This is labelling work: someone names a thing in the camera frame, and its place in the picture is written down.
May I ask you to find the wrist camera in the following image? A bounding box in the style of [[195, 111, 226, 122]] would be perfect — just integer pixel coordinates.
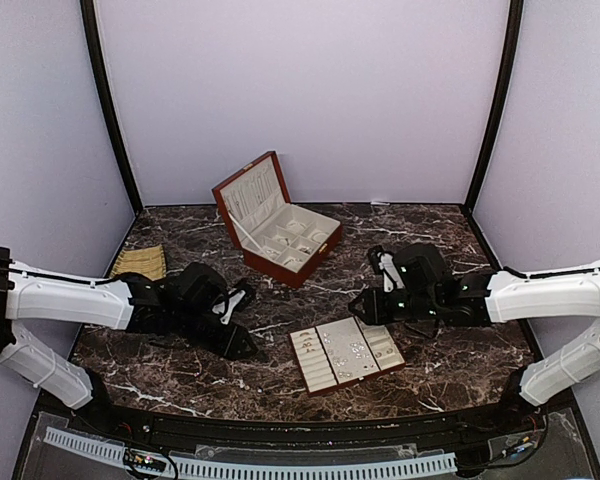
[[367, 245, 400, 293], [212, 279, 255, 325]]

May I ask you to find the right black frame post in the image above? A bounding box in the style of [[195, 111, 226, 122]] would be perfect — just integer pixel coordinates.
[[463, 0, 524, 217]]

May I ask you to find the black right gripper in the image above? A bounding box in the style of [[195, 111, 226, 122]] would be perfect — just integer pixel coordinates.
[[348, 286, 441, 325]]

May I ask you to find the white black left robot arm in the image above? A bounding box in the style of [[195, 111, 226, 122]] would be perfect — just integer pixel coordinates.
[[0, 247, 257, 436]]

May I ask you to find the black front table rail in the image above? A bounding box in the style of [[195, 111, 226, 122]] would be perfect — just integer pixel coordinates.
[[84, 403, 497, 450]]

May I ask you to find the red wooden jewelry box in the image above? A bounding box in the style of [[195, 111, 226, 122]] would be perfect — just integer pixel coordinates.
[[212, 151, 343, 288]]

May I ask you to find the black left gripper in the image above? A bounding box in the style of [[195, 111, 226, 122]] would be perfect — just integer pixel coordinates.
[[172, 305, 258, 362]]

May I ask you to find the black frame post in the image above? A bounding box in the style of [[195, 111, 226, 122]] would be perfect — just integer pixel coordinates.
[[463, 0, 524, 217], [79, 0, 144, 216]]

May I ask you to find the woven bamboo tray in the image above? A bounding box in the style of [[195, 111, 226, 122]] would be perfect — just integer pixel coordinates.
[[110, 245, 167, 280]]

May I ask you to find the white slotted cable duct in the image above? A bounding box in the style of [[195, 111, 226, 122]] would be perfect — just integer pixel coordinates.
[[43, 427, 458, 479]]

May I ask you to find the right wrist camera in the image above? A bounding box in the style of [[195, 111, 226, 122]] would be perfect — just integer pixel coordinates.
[[367, 245, 400, 293]]

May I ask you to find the left black frame post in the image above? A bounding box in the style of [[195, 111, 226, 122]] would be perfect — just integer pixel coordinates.
[[79, 0, 144, 216]]

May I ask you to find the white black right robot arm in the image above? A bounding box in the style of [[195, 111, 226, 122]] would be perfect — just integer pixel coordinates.
[[348, 243, 600, 434]]

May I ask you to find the red jewelry tray insert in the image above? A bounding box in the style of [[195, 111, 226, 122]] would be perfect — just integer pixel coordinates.
[[289, 317, 406, 396]]

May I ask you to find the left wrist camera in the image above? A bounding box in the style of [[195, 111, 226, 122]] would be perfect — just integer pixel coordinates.
[[212, 279, 255, 325]]

